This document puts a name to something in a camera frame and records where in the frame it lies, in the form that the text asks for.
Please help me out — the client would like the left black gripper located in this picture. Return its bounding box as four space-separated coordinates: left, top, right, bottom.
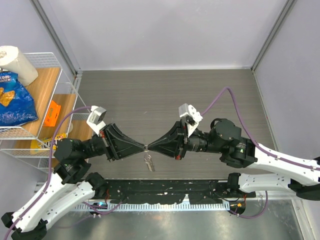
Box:
80 121 146 160

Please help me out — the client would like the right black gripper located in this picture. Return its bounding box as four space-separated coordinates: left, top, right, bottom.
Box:
148 118 224 160

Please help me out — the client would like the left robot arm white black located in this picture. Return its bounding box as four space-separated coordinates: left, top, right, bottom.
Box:
1 122 145 240

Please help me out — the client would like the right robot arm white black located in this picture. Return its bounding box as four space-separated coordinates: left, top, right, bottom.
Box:
147 118 320 201

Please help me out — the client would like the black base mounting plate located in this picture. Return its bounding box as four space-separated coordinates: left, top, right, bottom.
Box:
91 179 256 205

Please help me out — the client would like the yellow m&m's bag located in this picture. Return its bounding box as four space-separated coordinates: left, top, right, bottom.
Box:
30 133 67 154

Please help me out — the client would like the orange candy packet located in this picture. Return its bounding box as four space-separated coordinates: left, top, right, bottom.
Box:
43 100 61 127

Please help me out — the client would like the blue chips bag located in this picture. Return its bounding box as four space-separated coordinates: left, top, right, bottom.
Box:
0 71 38 127

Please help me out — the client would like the paper towel roll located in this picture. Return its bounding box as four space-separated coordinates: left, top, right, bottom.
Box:
0 45 39 87

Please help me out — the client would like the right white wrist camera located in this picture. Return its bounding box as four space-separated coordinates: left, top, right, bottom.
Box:
178 103 203 137

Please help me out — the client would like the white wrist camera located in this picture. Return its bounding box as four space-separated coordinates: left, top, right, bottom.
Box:
86 105 107 135
178 103 203 137

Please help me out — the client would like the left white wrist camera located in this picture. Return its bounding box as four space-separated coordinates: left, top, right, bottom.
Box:
86 105 107 135

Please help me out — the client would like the white slotted cable duct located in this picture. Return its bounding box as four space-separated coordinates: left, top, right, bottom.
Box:
71 201 230 212

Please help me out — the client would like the white wire shelf rack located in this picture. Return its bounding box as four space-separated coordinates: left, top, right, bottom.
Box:
0 52 93 173

